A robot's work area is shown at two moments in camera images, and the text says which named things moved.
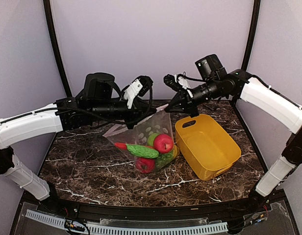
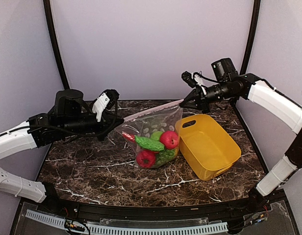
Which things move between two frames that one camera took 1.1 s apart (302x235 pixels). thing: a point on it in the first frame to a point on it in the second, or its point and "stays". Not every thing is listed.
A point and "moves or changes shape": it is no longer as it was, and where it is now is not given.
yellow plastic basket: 207,149 stays
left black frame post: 47,6 stays
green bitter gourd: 141,151 to 149,144
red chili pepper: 120,145 to 129,137
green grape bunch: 163,158 stays
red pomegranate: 163,143 to 169,138
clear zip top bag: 148,141 moves or changes shape
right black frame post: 256,23 stays
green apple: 151,138 moves or changes shape
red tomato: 145,165 moves or changes shape
